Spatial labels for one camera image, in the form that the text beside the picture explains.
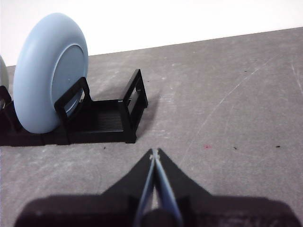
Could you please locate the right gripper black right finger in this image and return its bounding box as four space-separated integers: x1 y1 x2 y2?
156 148 302 227

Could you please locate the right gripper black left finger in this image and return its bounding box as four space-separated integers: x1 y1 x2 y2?
13 148 156 227

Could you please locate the blue round plate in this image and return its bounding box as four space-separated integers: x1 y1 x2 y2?
12 12 89 135

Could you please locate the pale green round plate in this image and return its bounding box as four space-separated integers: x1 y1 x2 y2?
0 55 9 101

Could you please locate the black plastic plate rack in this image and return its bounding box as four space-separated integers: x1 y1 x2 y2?
0 68 149 148

